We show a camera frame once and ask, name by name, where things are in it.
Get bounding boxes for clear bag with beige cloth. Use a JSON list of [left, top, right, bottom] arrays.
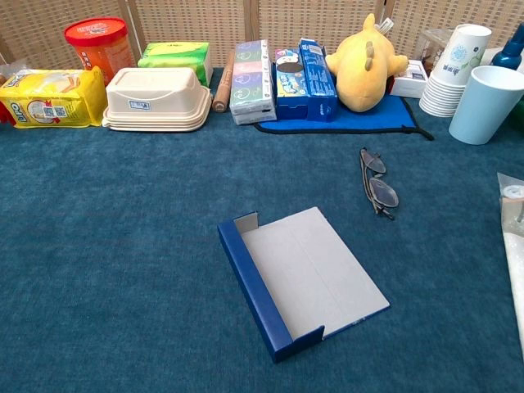
[[496, 172, 524, 328]]

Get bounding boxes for yellow plush toy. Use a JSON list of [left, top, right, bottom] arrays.
[[325, 13, 409, 113]]

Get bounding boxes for wooden rolling pin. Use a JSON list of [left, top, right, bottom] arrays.
[[211, 50, 237, 113]]

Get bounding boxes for dark blue carton box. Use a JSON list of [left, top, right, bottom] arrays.
[[299, 38, 339, 123]]

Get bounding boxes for thin metal-framed eyeglasses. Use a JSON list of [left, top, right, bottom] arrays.
[[359, 147, 400, 221]]

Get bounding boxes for blue cloth mat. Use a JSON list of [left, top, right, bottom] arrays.
[[253, 63, 435, 142]]

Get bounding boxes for orange tub with red lid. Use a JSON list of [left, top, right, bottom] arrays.
[[64, 16, 136, 86]]

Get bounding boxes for yellow biscuit pack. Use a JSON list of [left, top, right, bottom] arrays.
[[0, 66, 108, 129]]

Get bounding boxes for stack of white paper cups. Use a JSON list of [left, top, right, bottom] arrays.
[[418, 24, 493, 119]]

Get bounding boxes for blue yellow cookie box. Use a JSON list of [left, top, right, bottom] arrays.
[[273, 48, 309, 121]]

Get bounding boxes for pastel multicolour tissue pack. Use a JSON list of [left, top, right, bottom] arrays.
[[228, 38, 278, 125]]

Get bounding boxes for dark blue spray bottle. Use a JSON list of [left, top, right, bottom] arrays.
[[490, 22, 524, 75]]

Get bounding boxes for woven rattan folding screen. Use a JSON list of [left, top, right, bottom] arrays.
[[0, 0, 524, 75]]

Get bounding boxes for green tissue pack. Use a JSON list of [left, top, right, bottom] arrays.
[[137, 41, 215, 88]]

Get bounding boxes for small white box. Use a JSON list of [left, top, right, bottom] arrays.
[[389, 59, 430, 100]]

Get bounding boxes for beige plastic lunch box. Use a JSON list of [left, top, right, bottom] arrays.
[[102, 67, 214, 133]]

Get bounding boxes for light blue plastic cup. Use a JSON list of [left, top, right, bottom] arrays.
[[448, 65, 524, 146]]

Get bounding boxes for clear pack brown snacks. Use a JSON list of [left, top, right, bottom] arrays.
[[416, 28, 455, 73]]

